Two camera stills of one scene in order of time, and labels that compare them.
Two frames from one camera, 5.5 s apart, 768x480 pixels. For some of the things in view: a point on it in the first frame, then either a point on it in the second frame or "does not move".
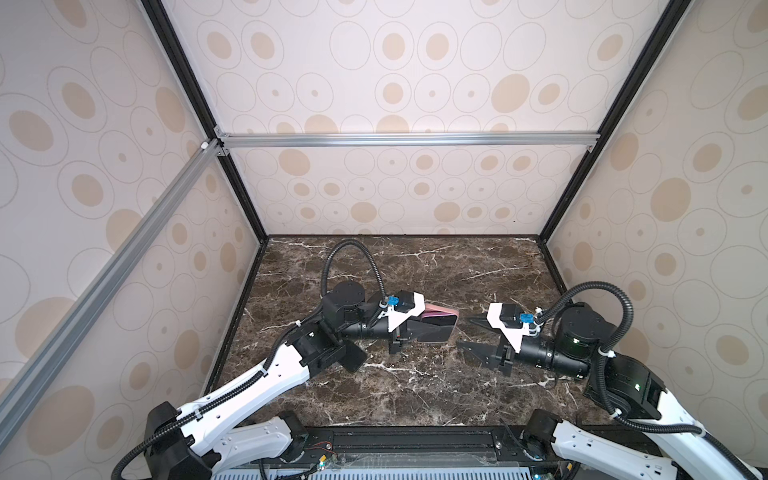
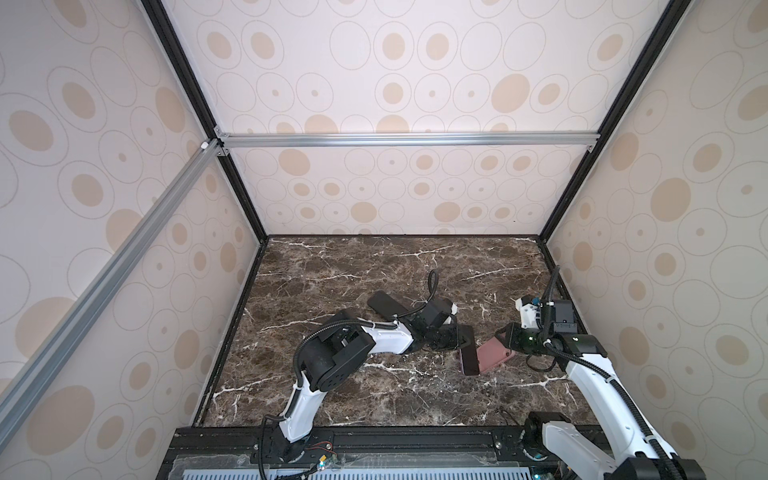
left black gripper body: [393, 335] to [441, 340]
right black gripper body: [507, 356] to [526, 341]
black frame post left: [167, 28] does not move
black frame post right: [674, 12] does not move
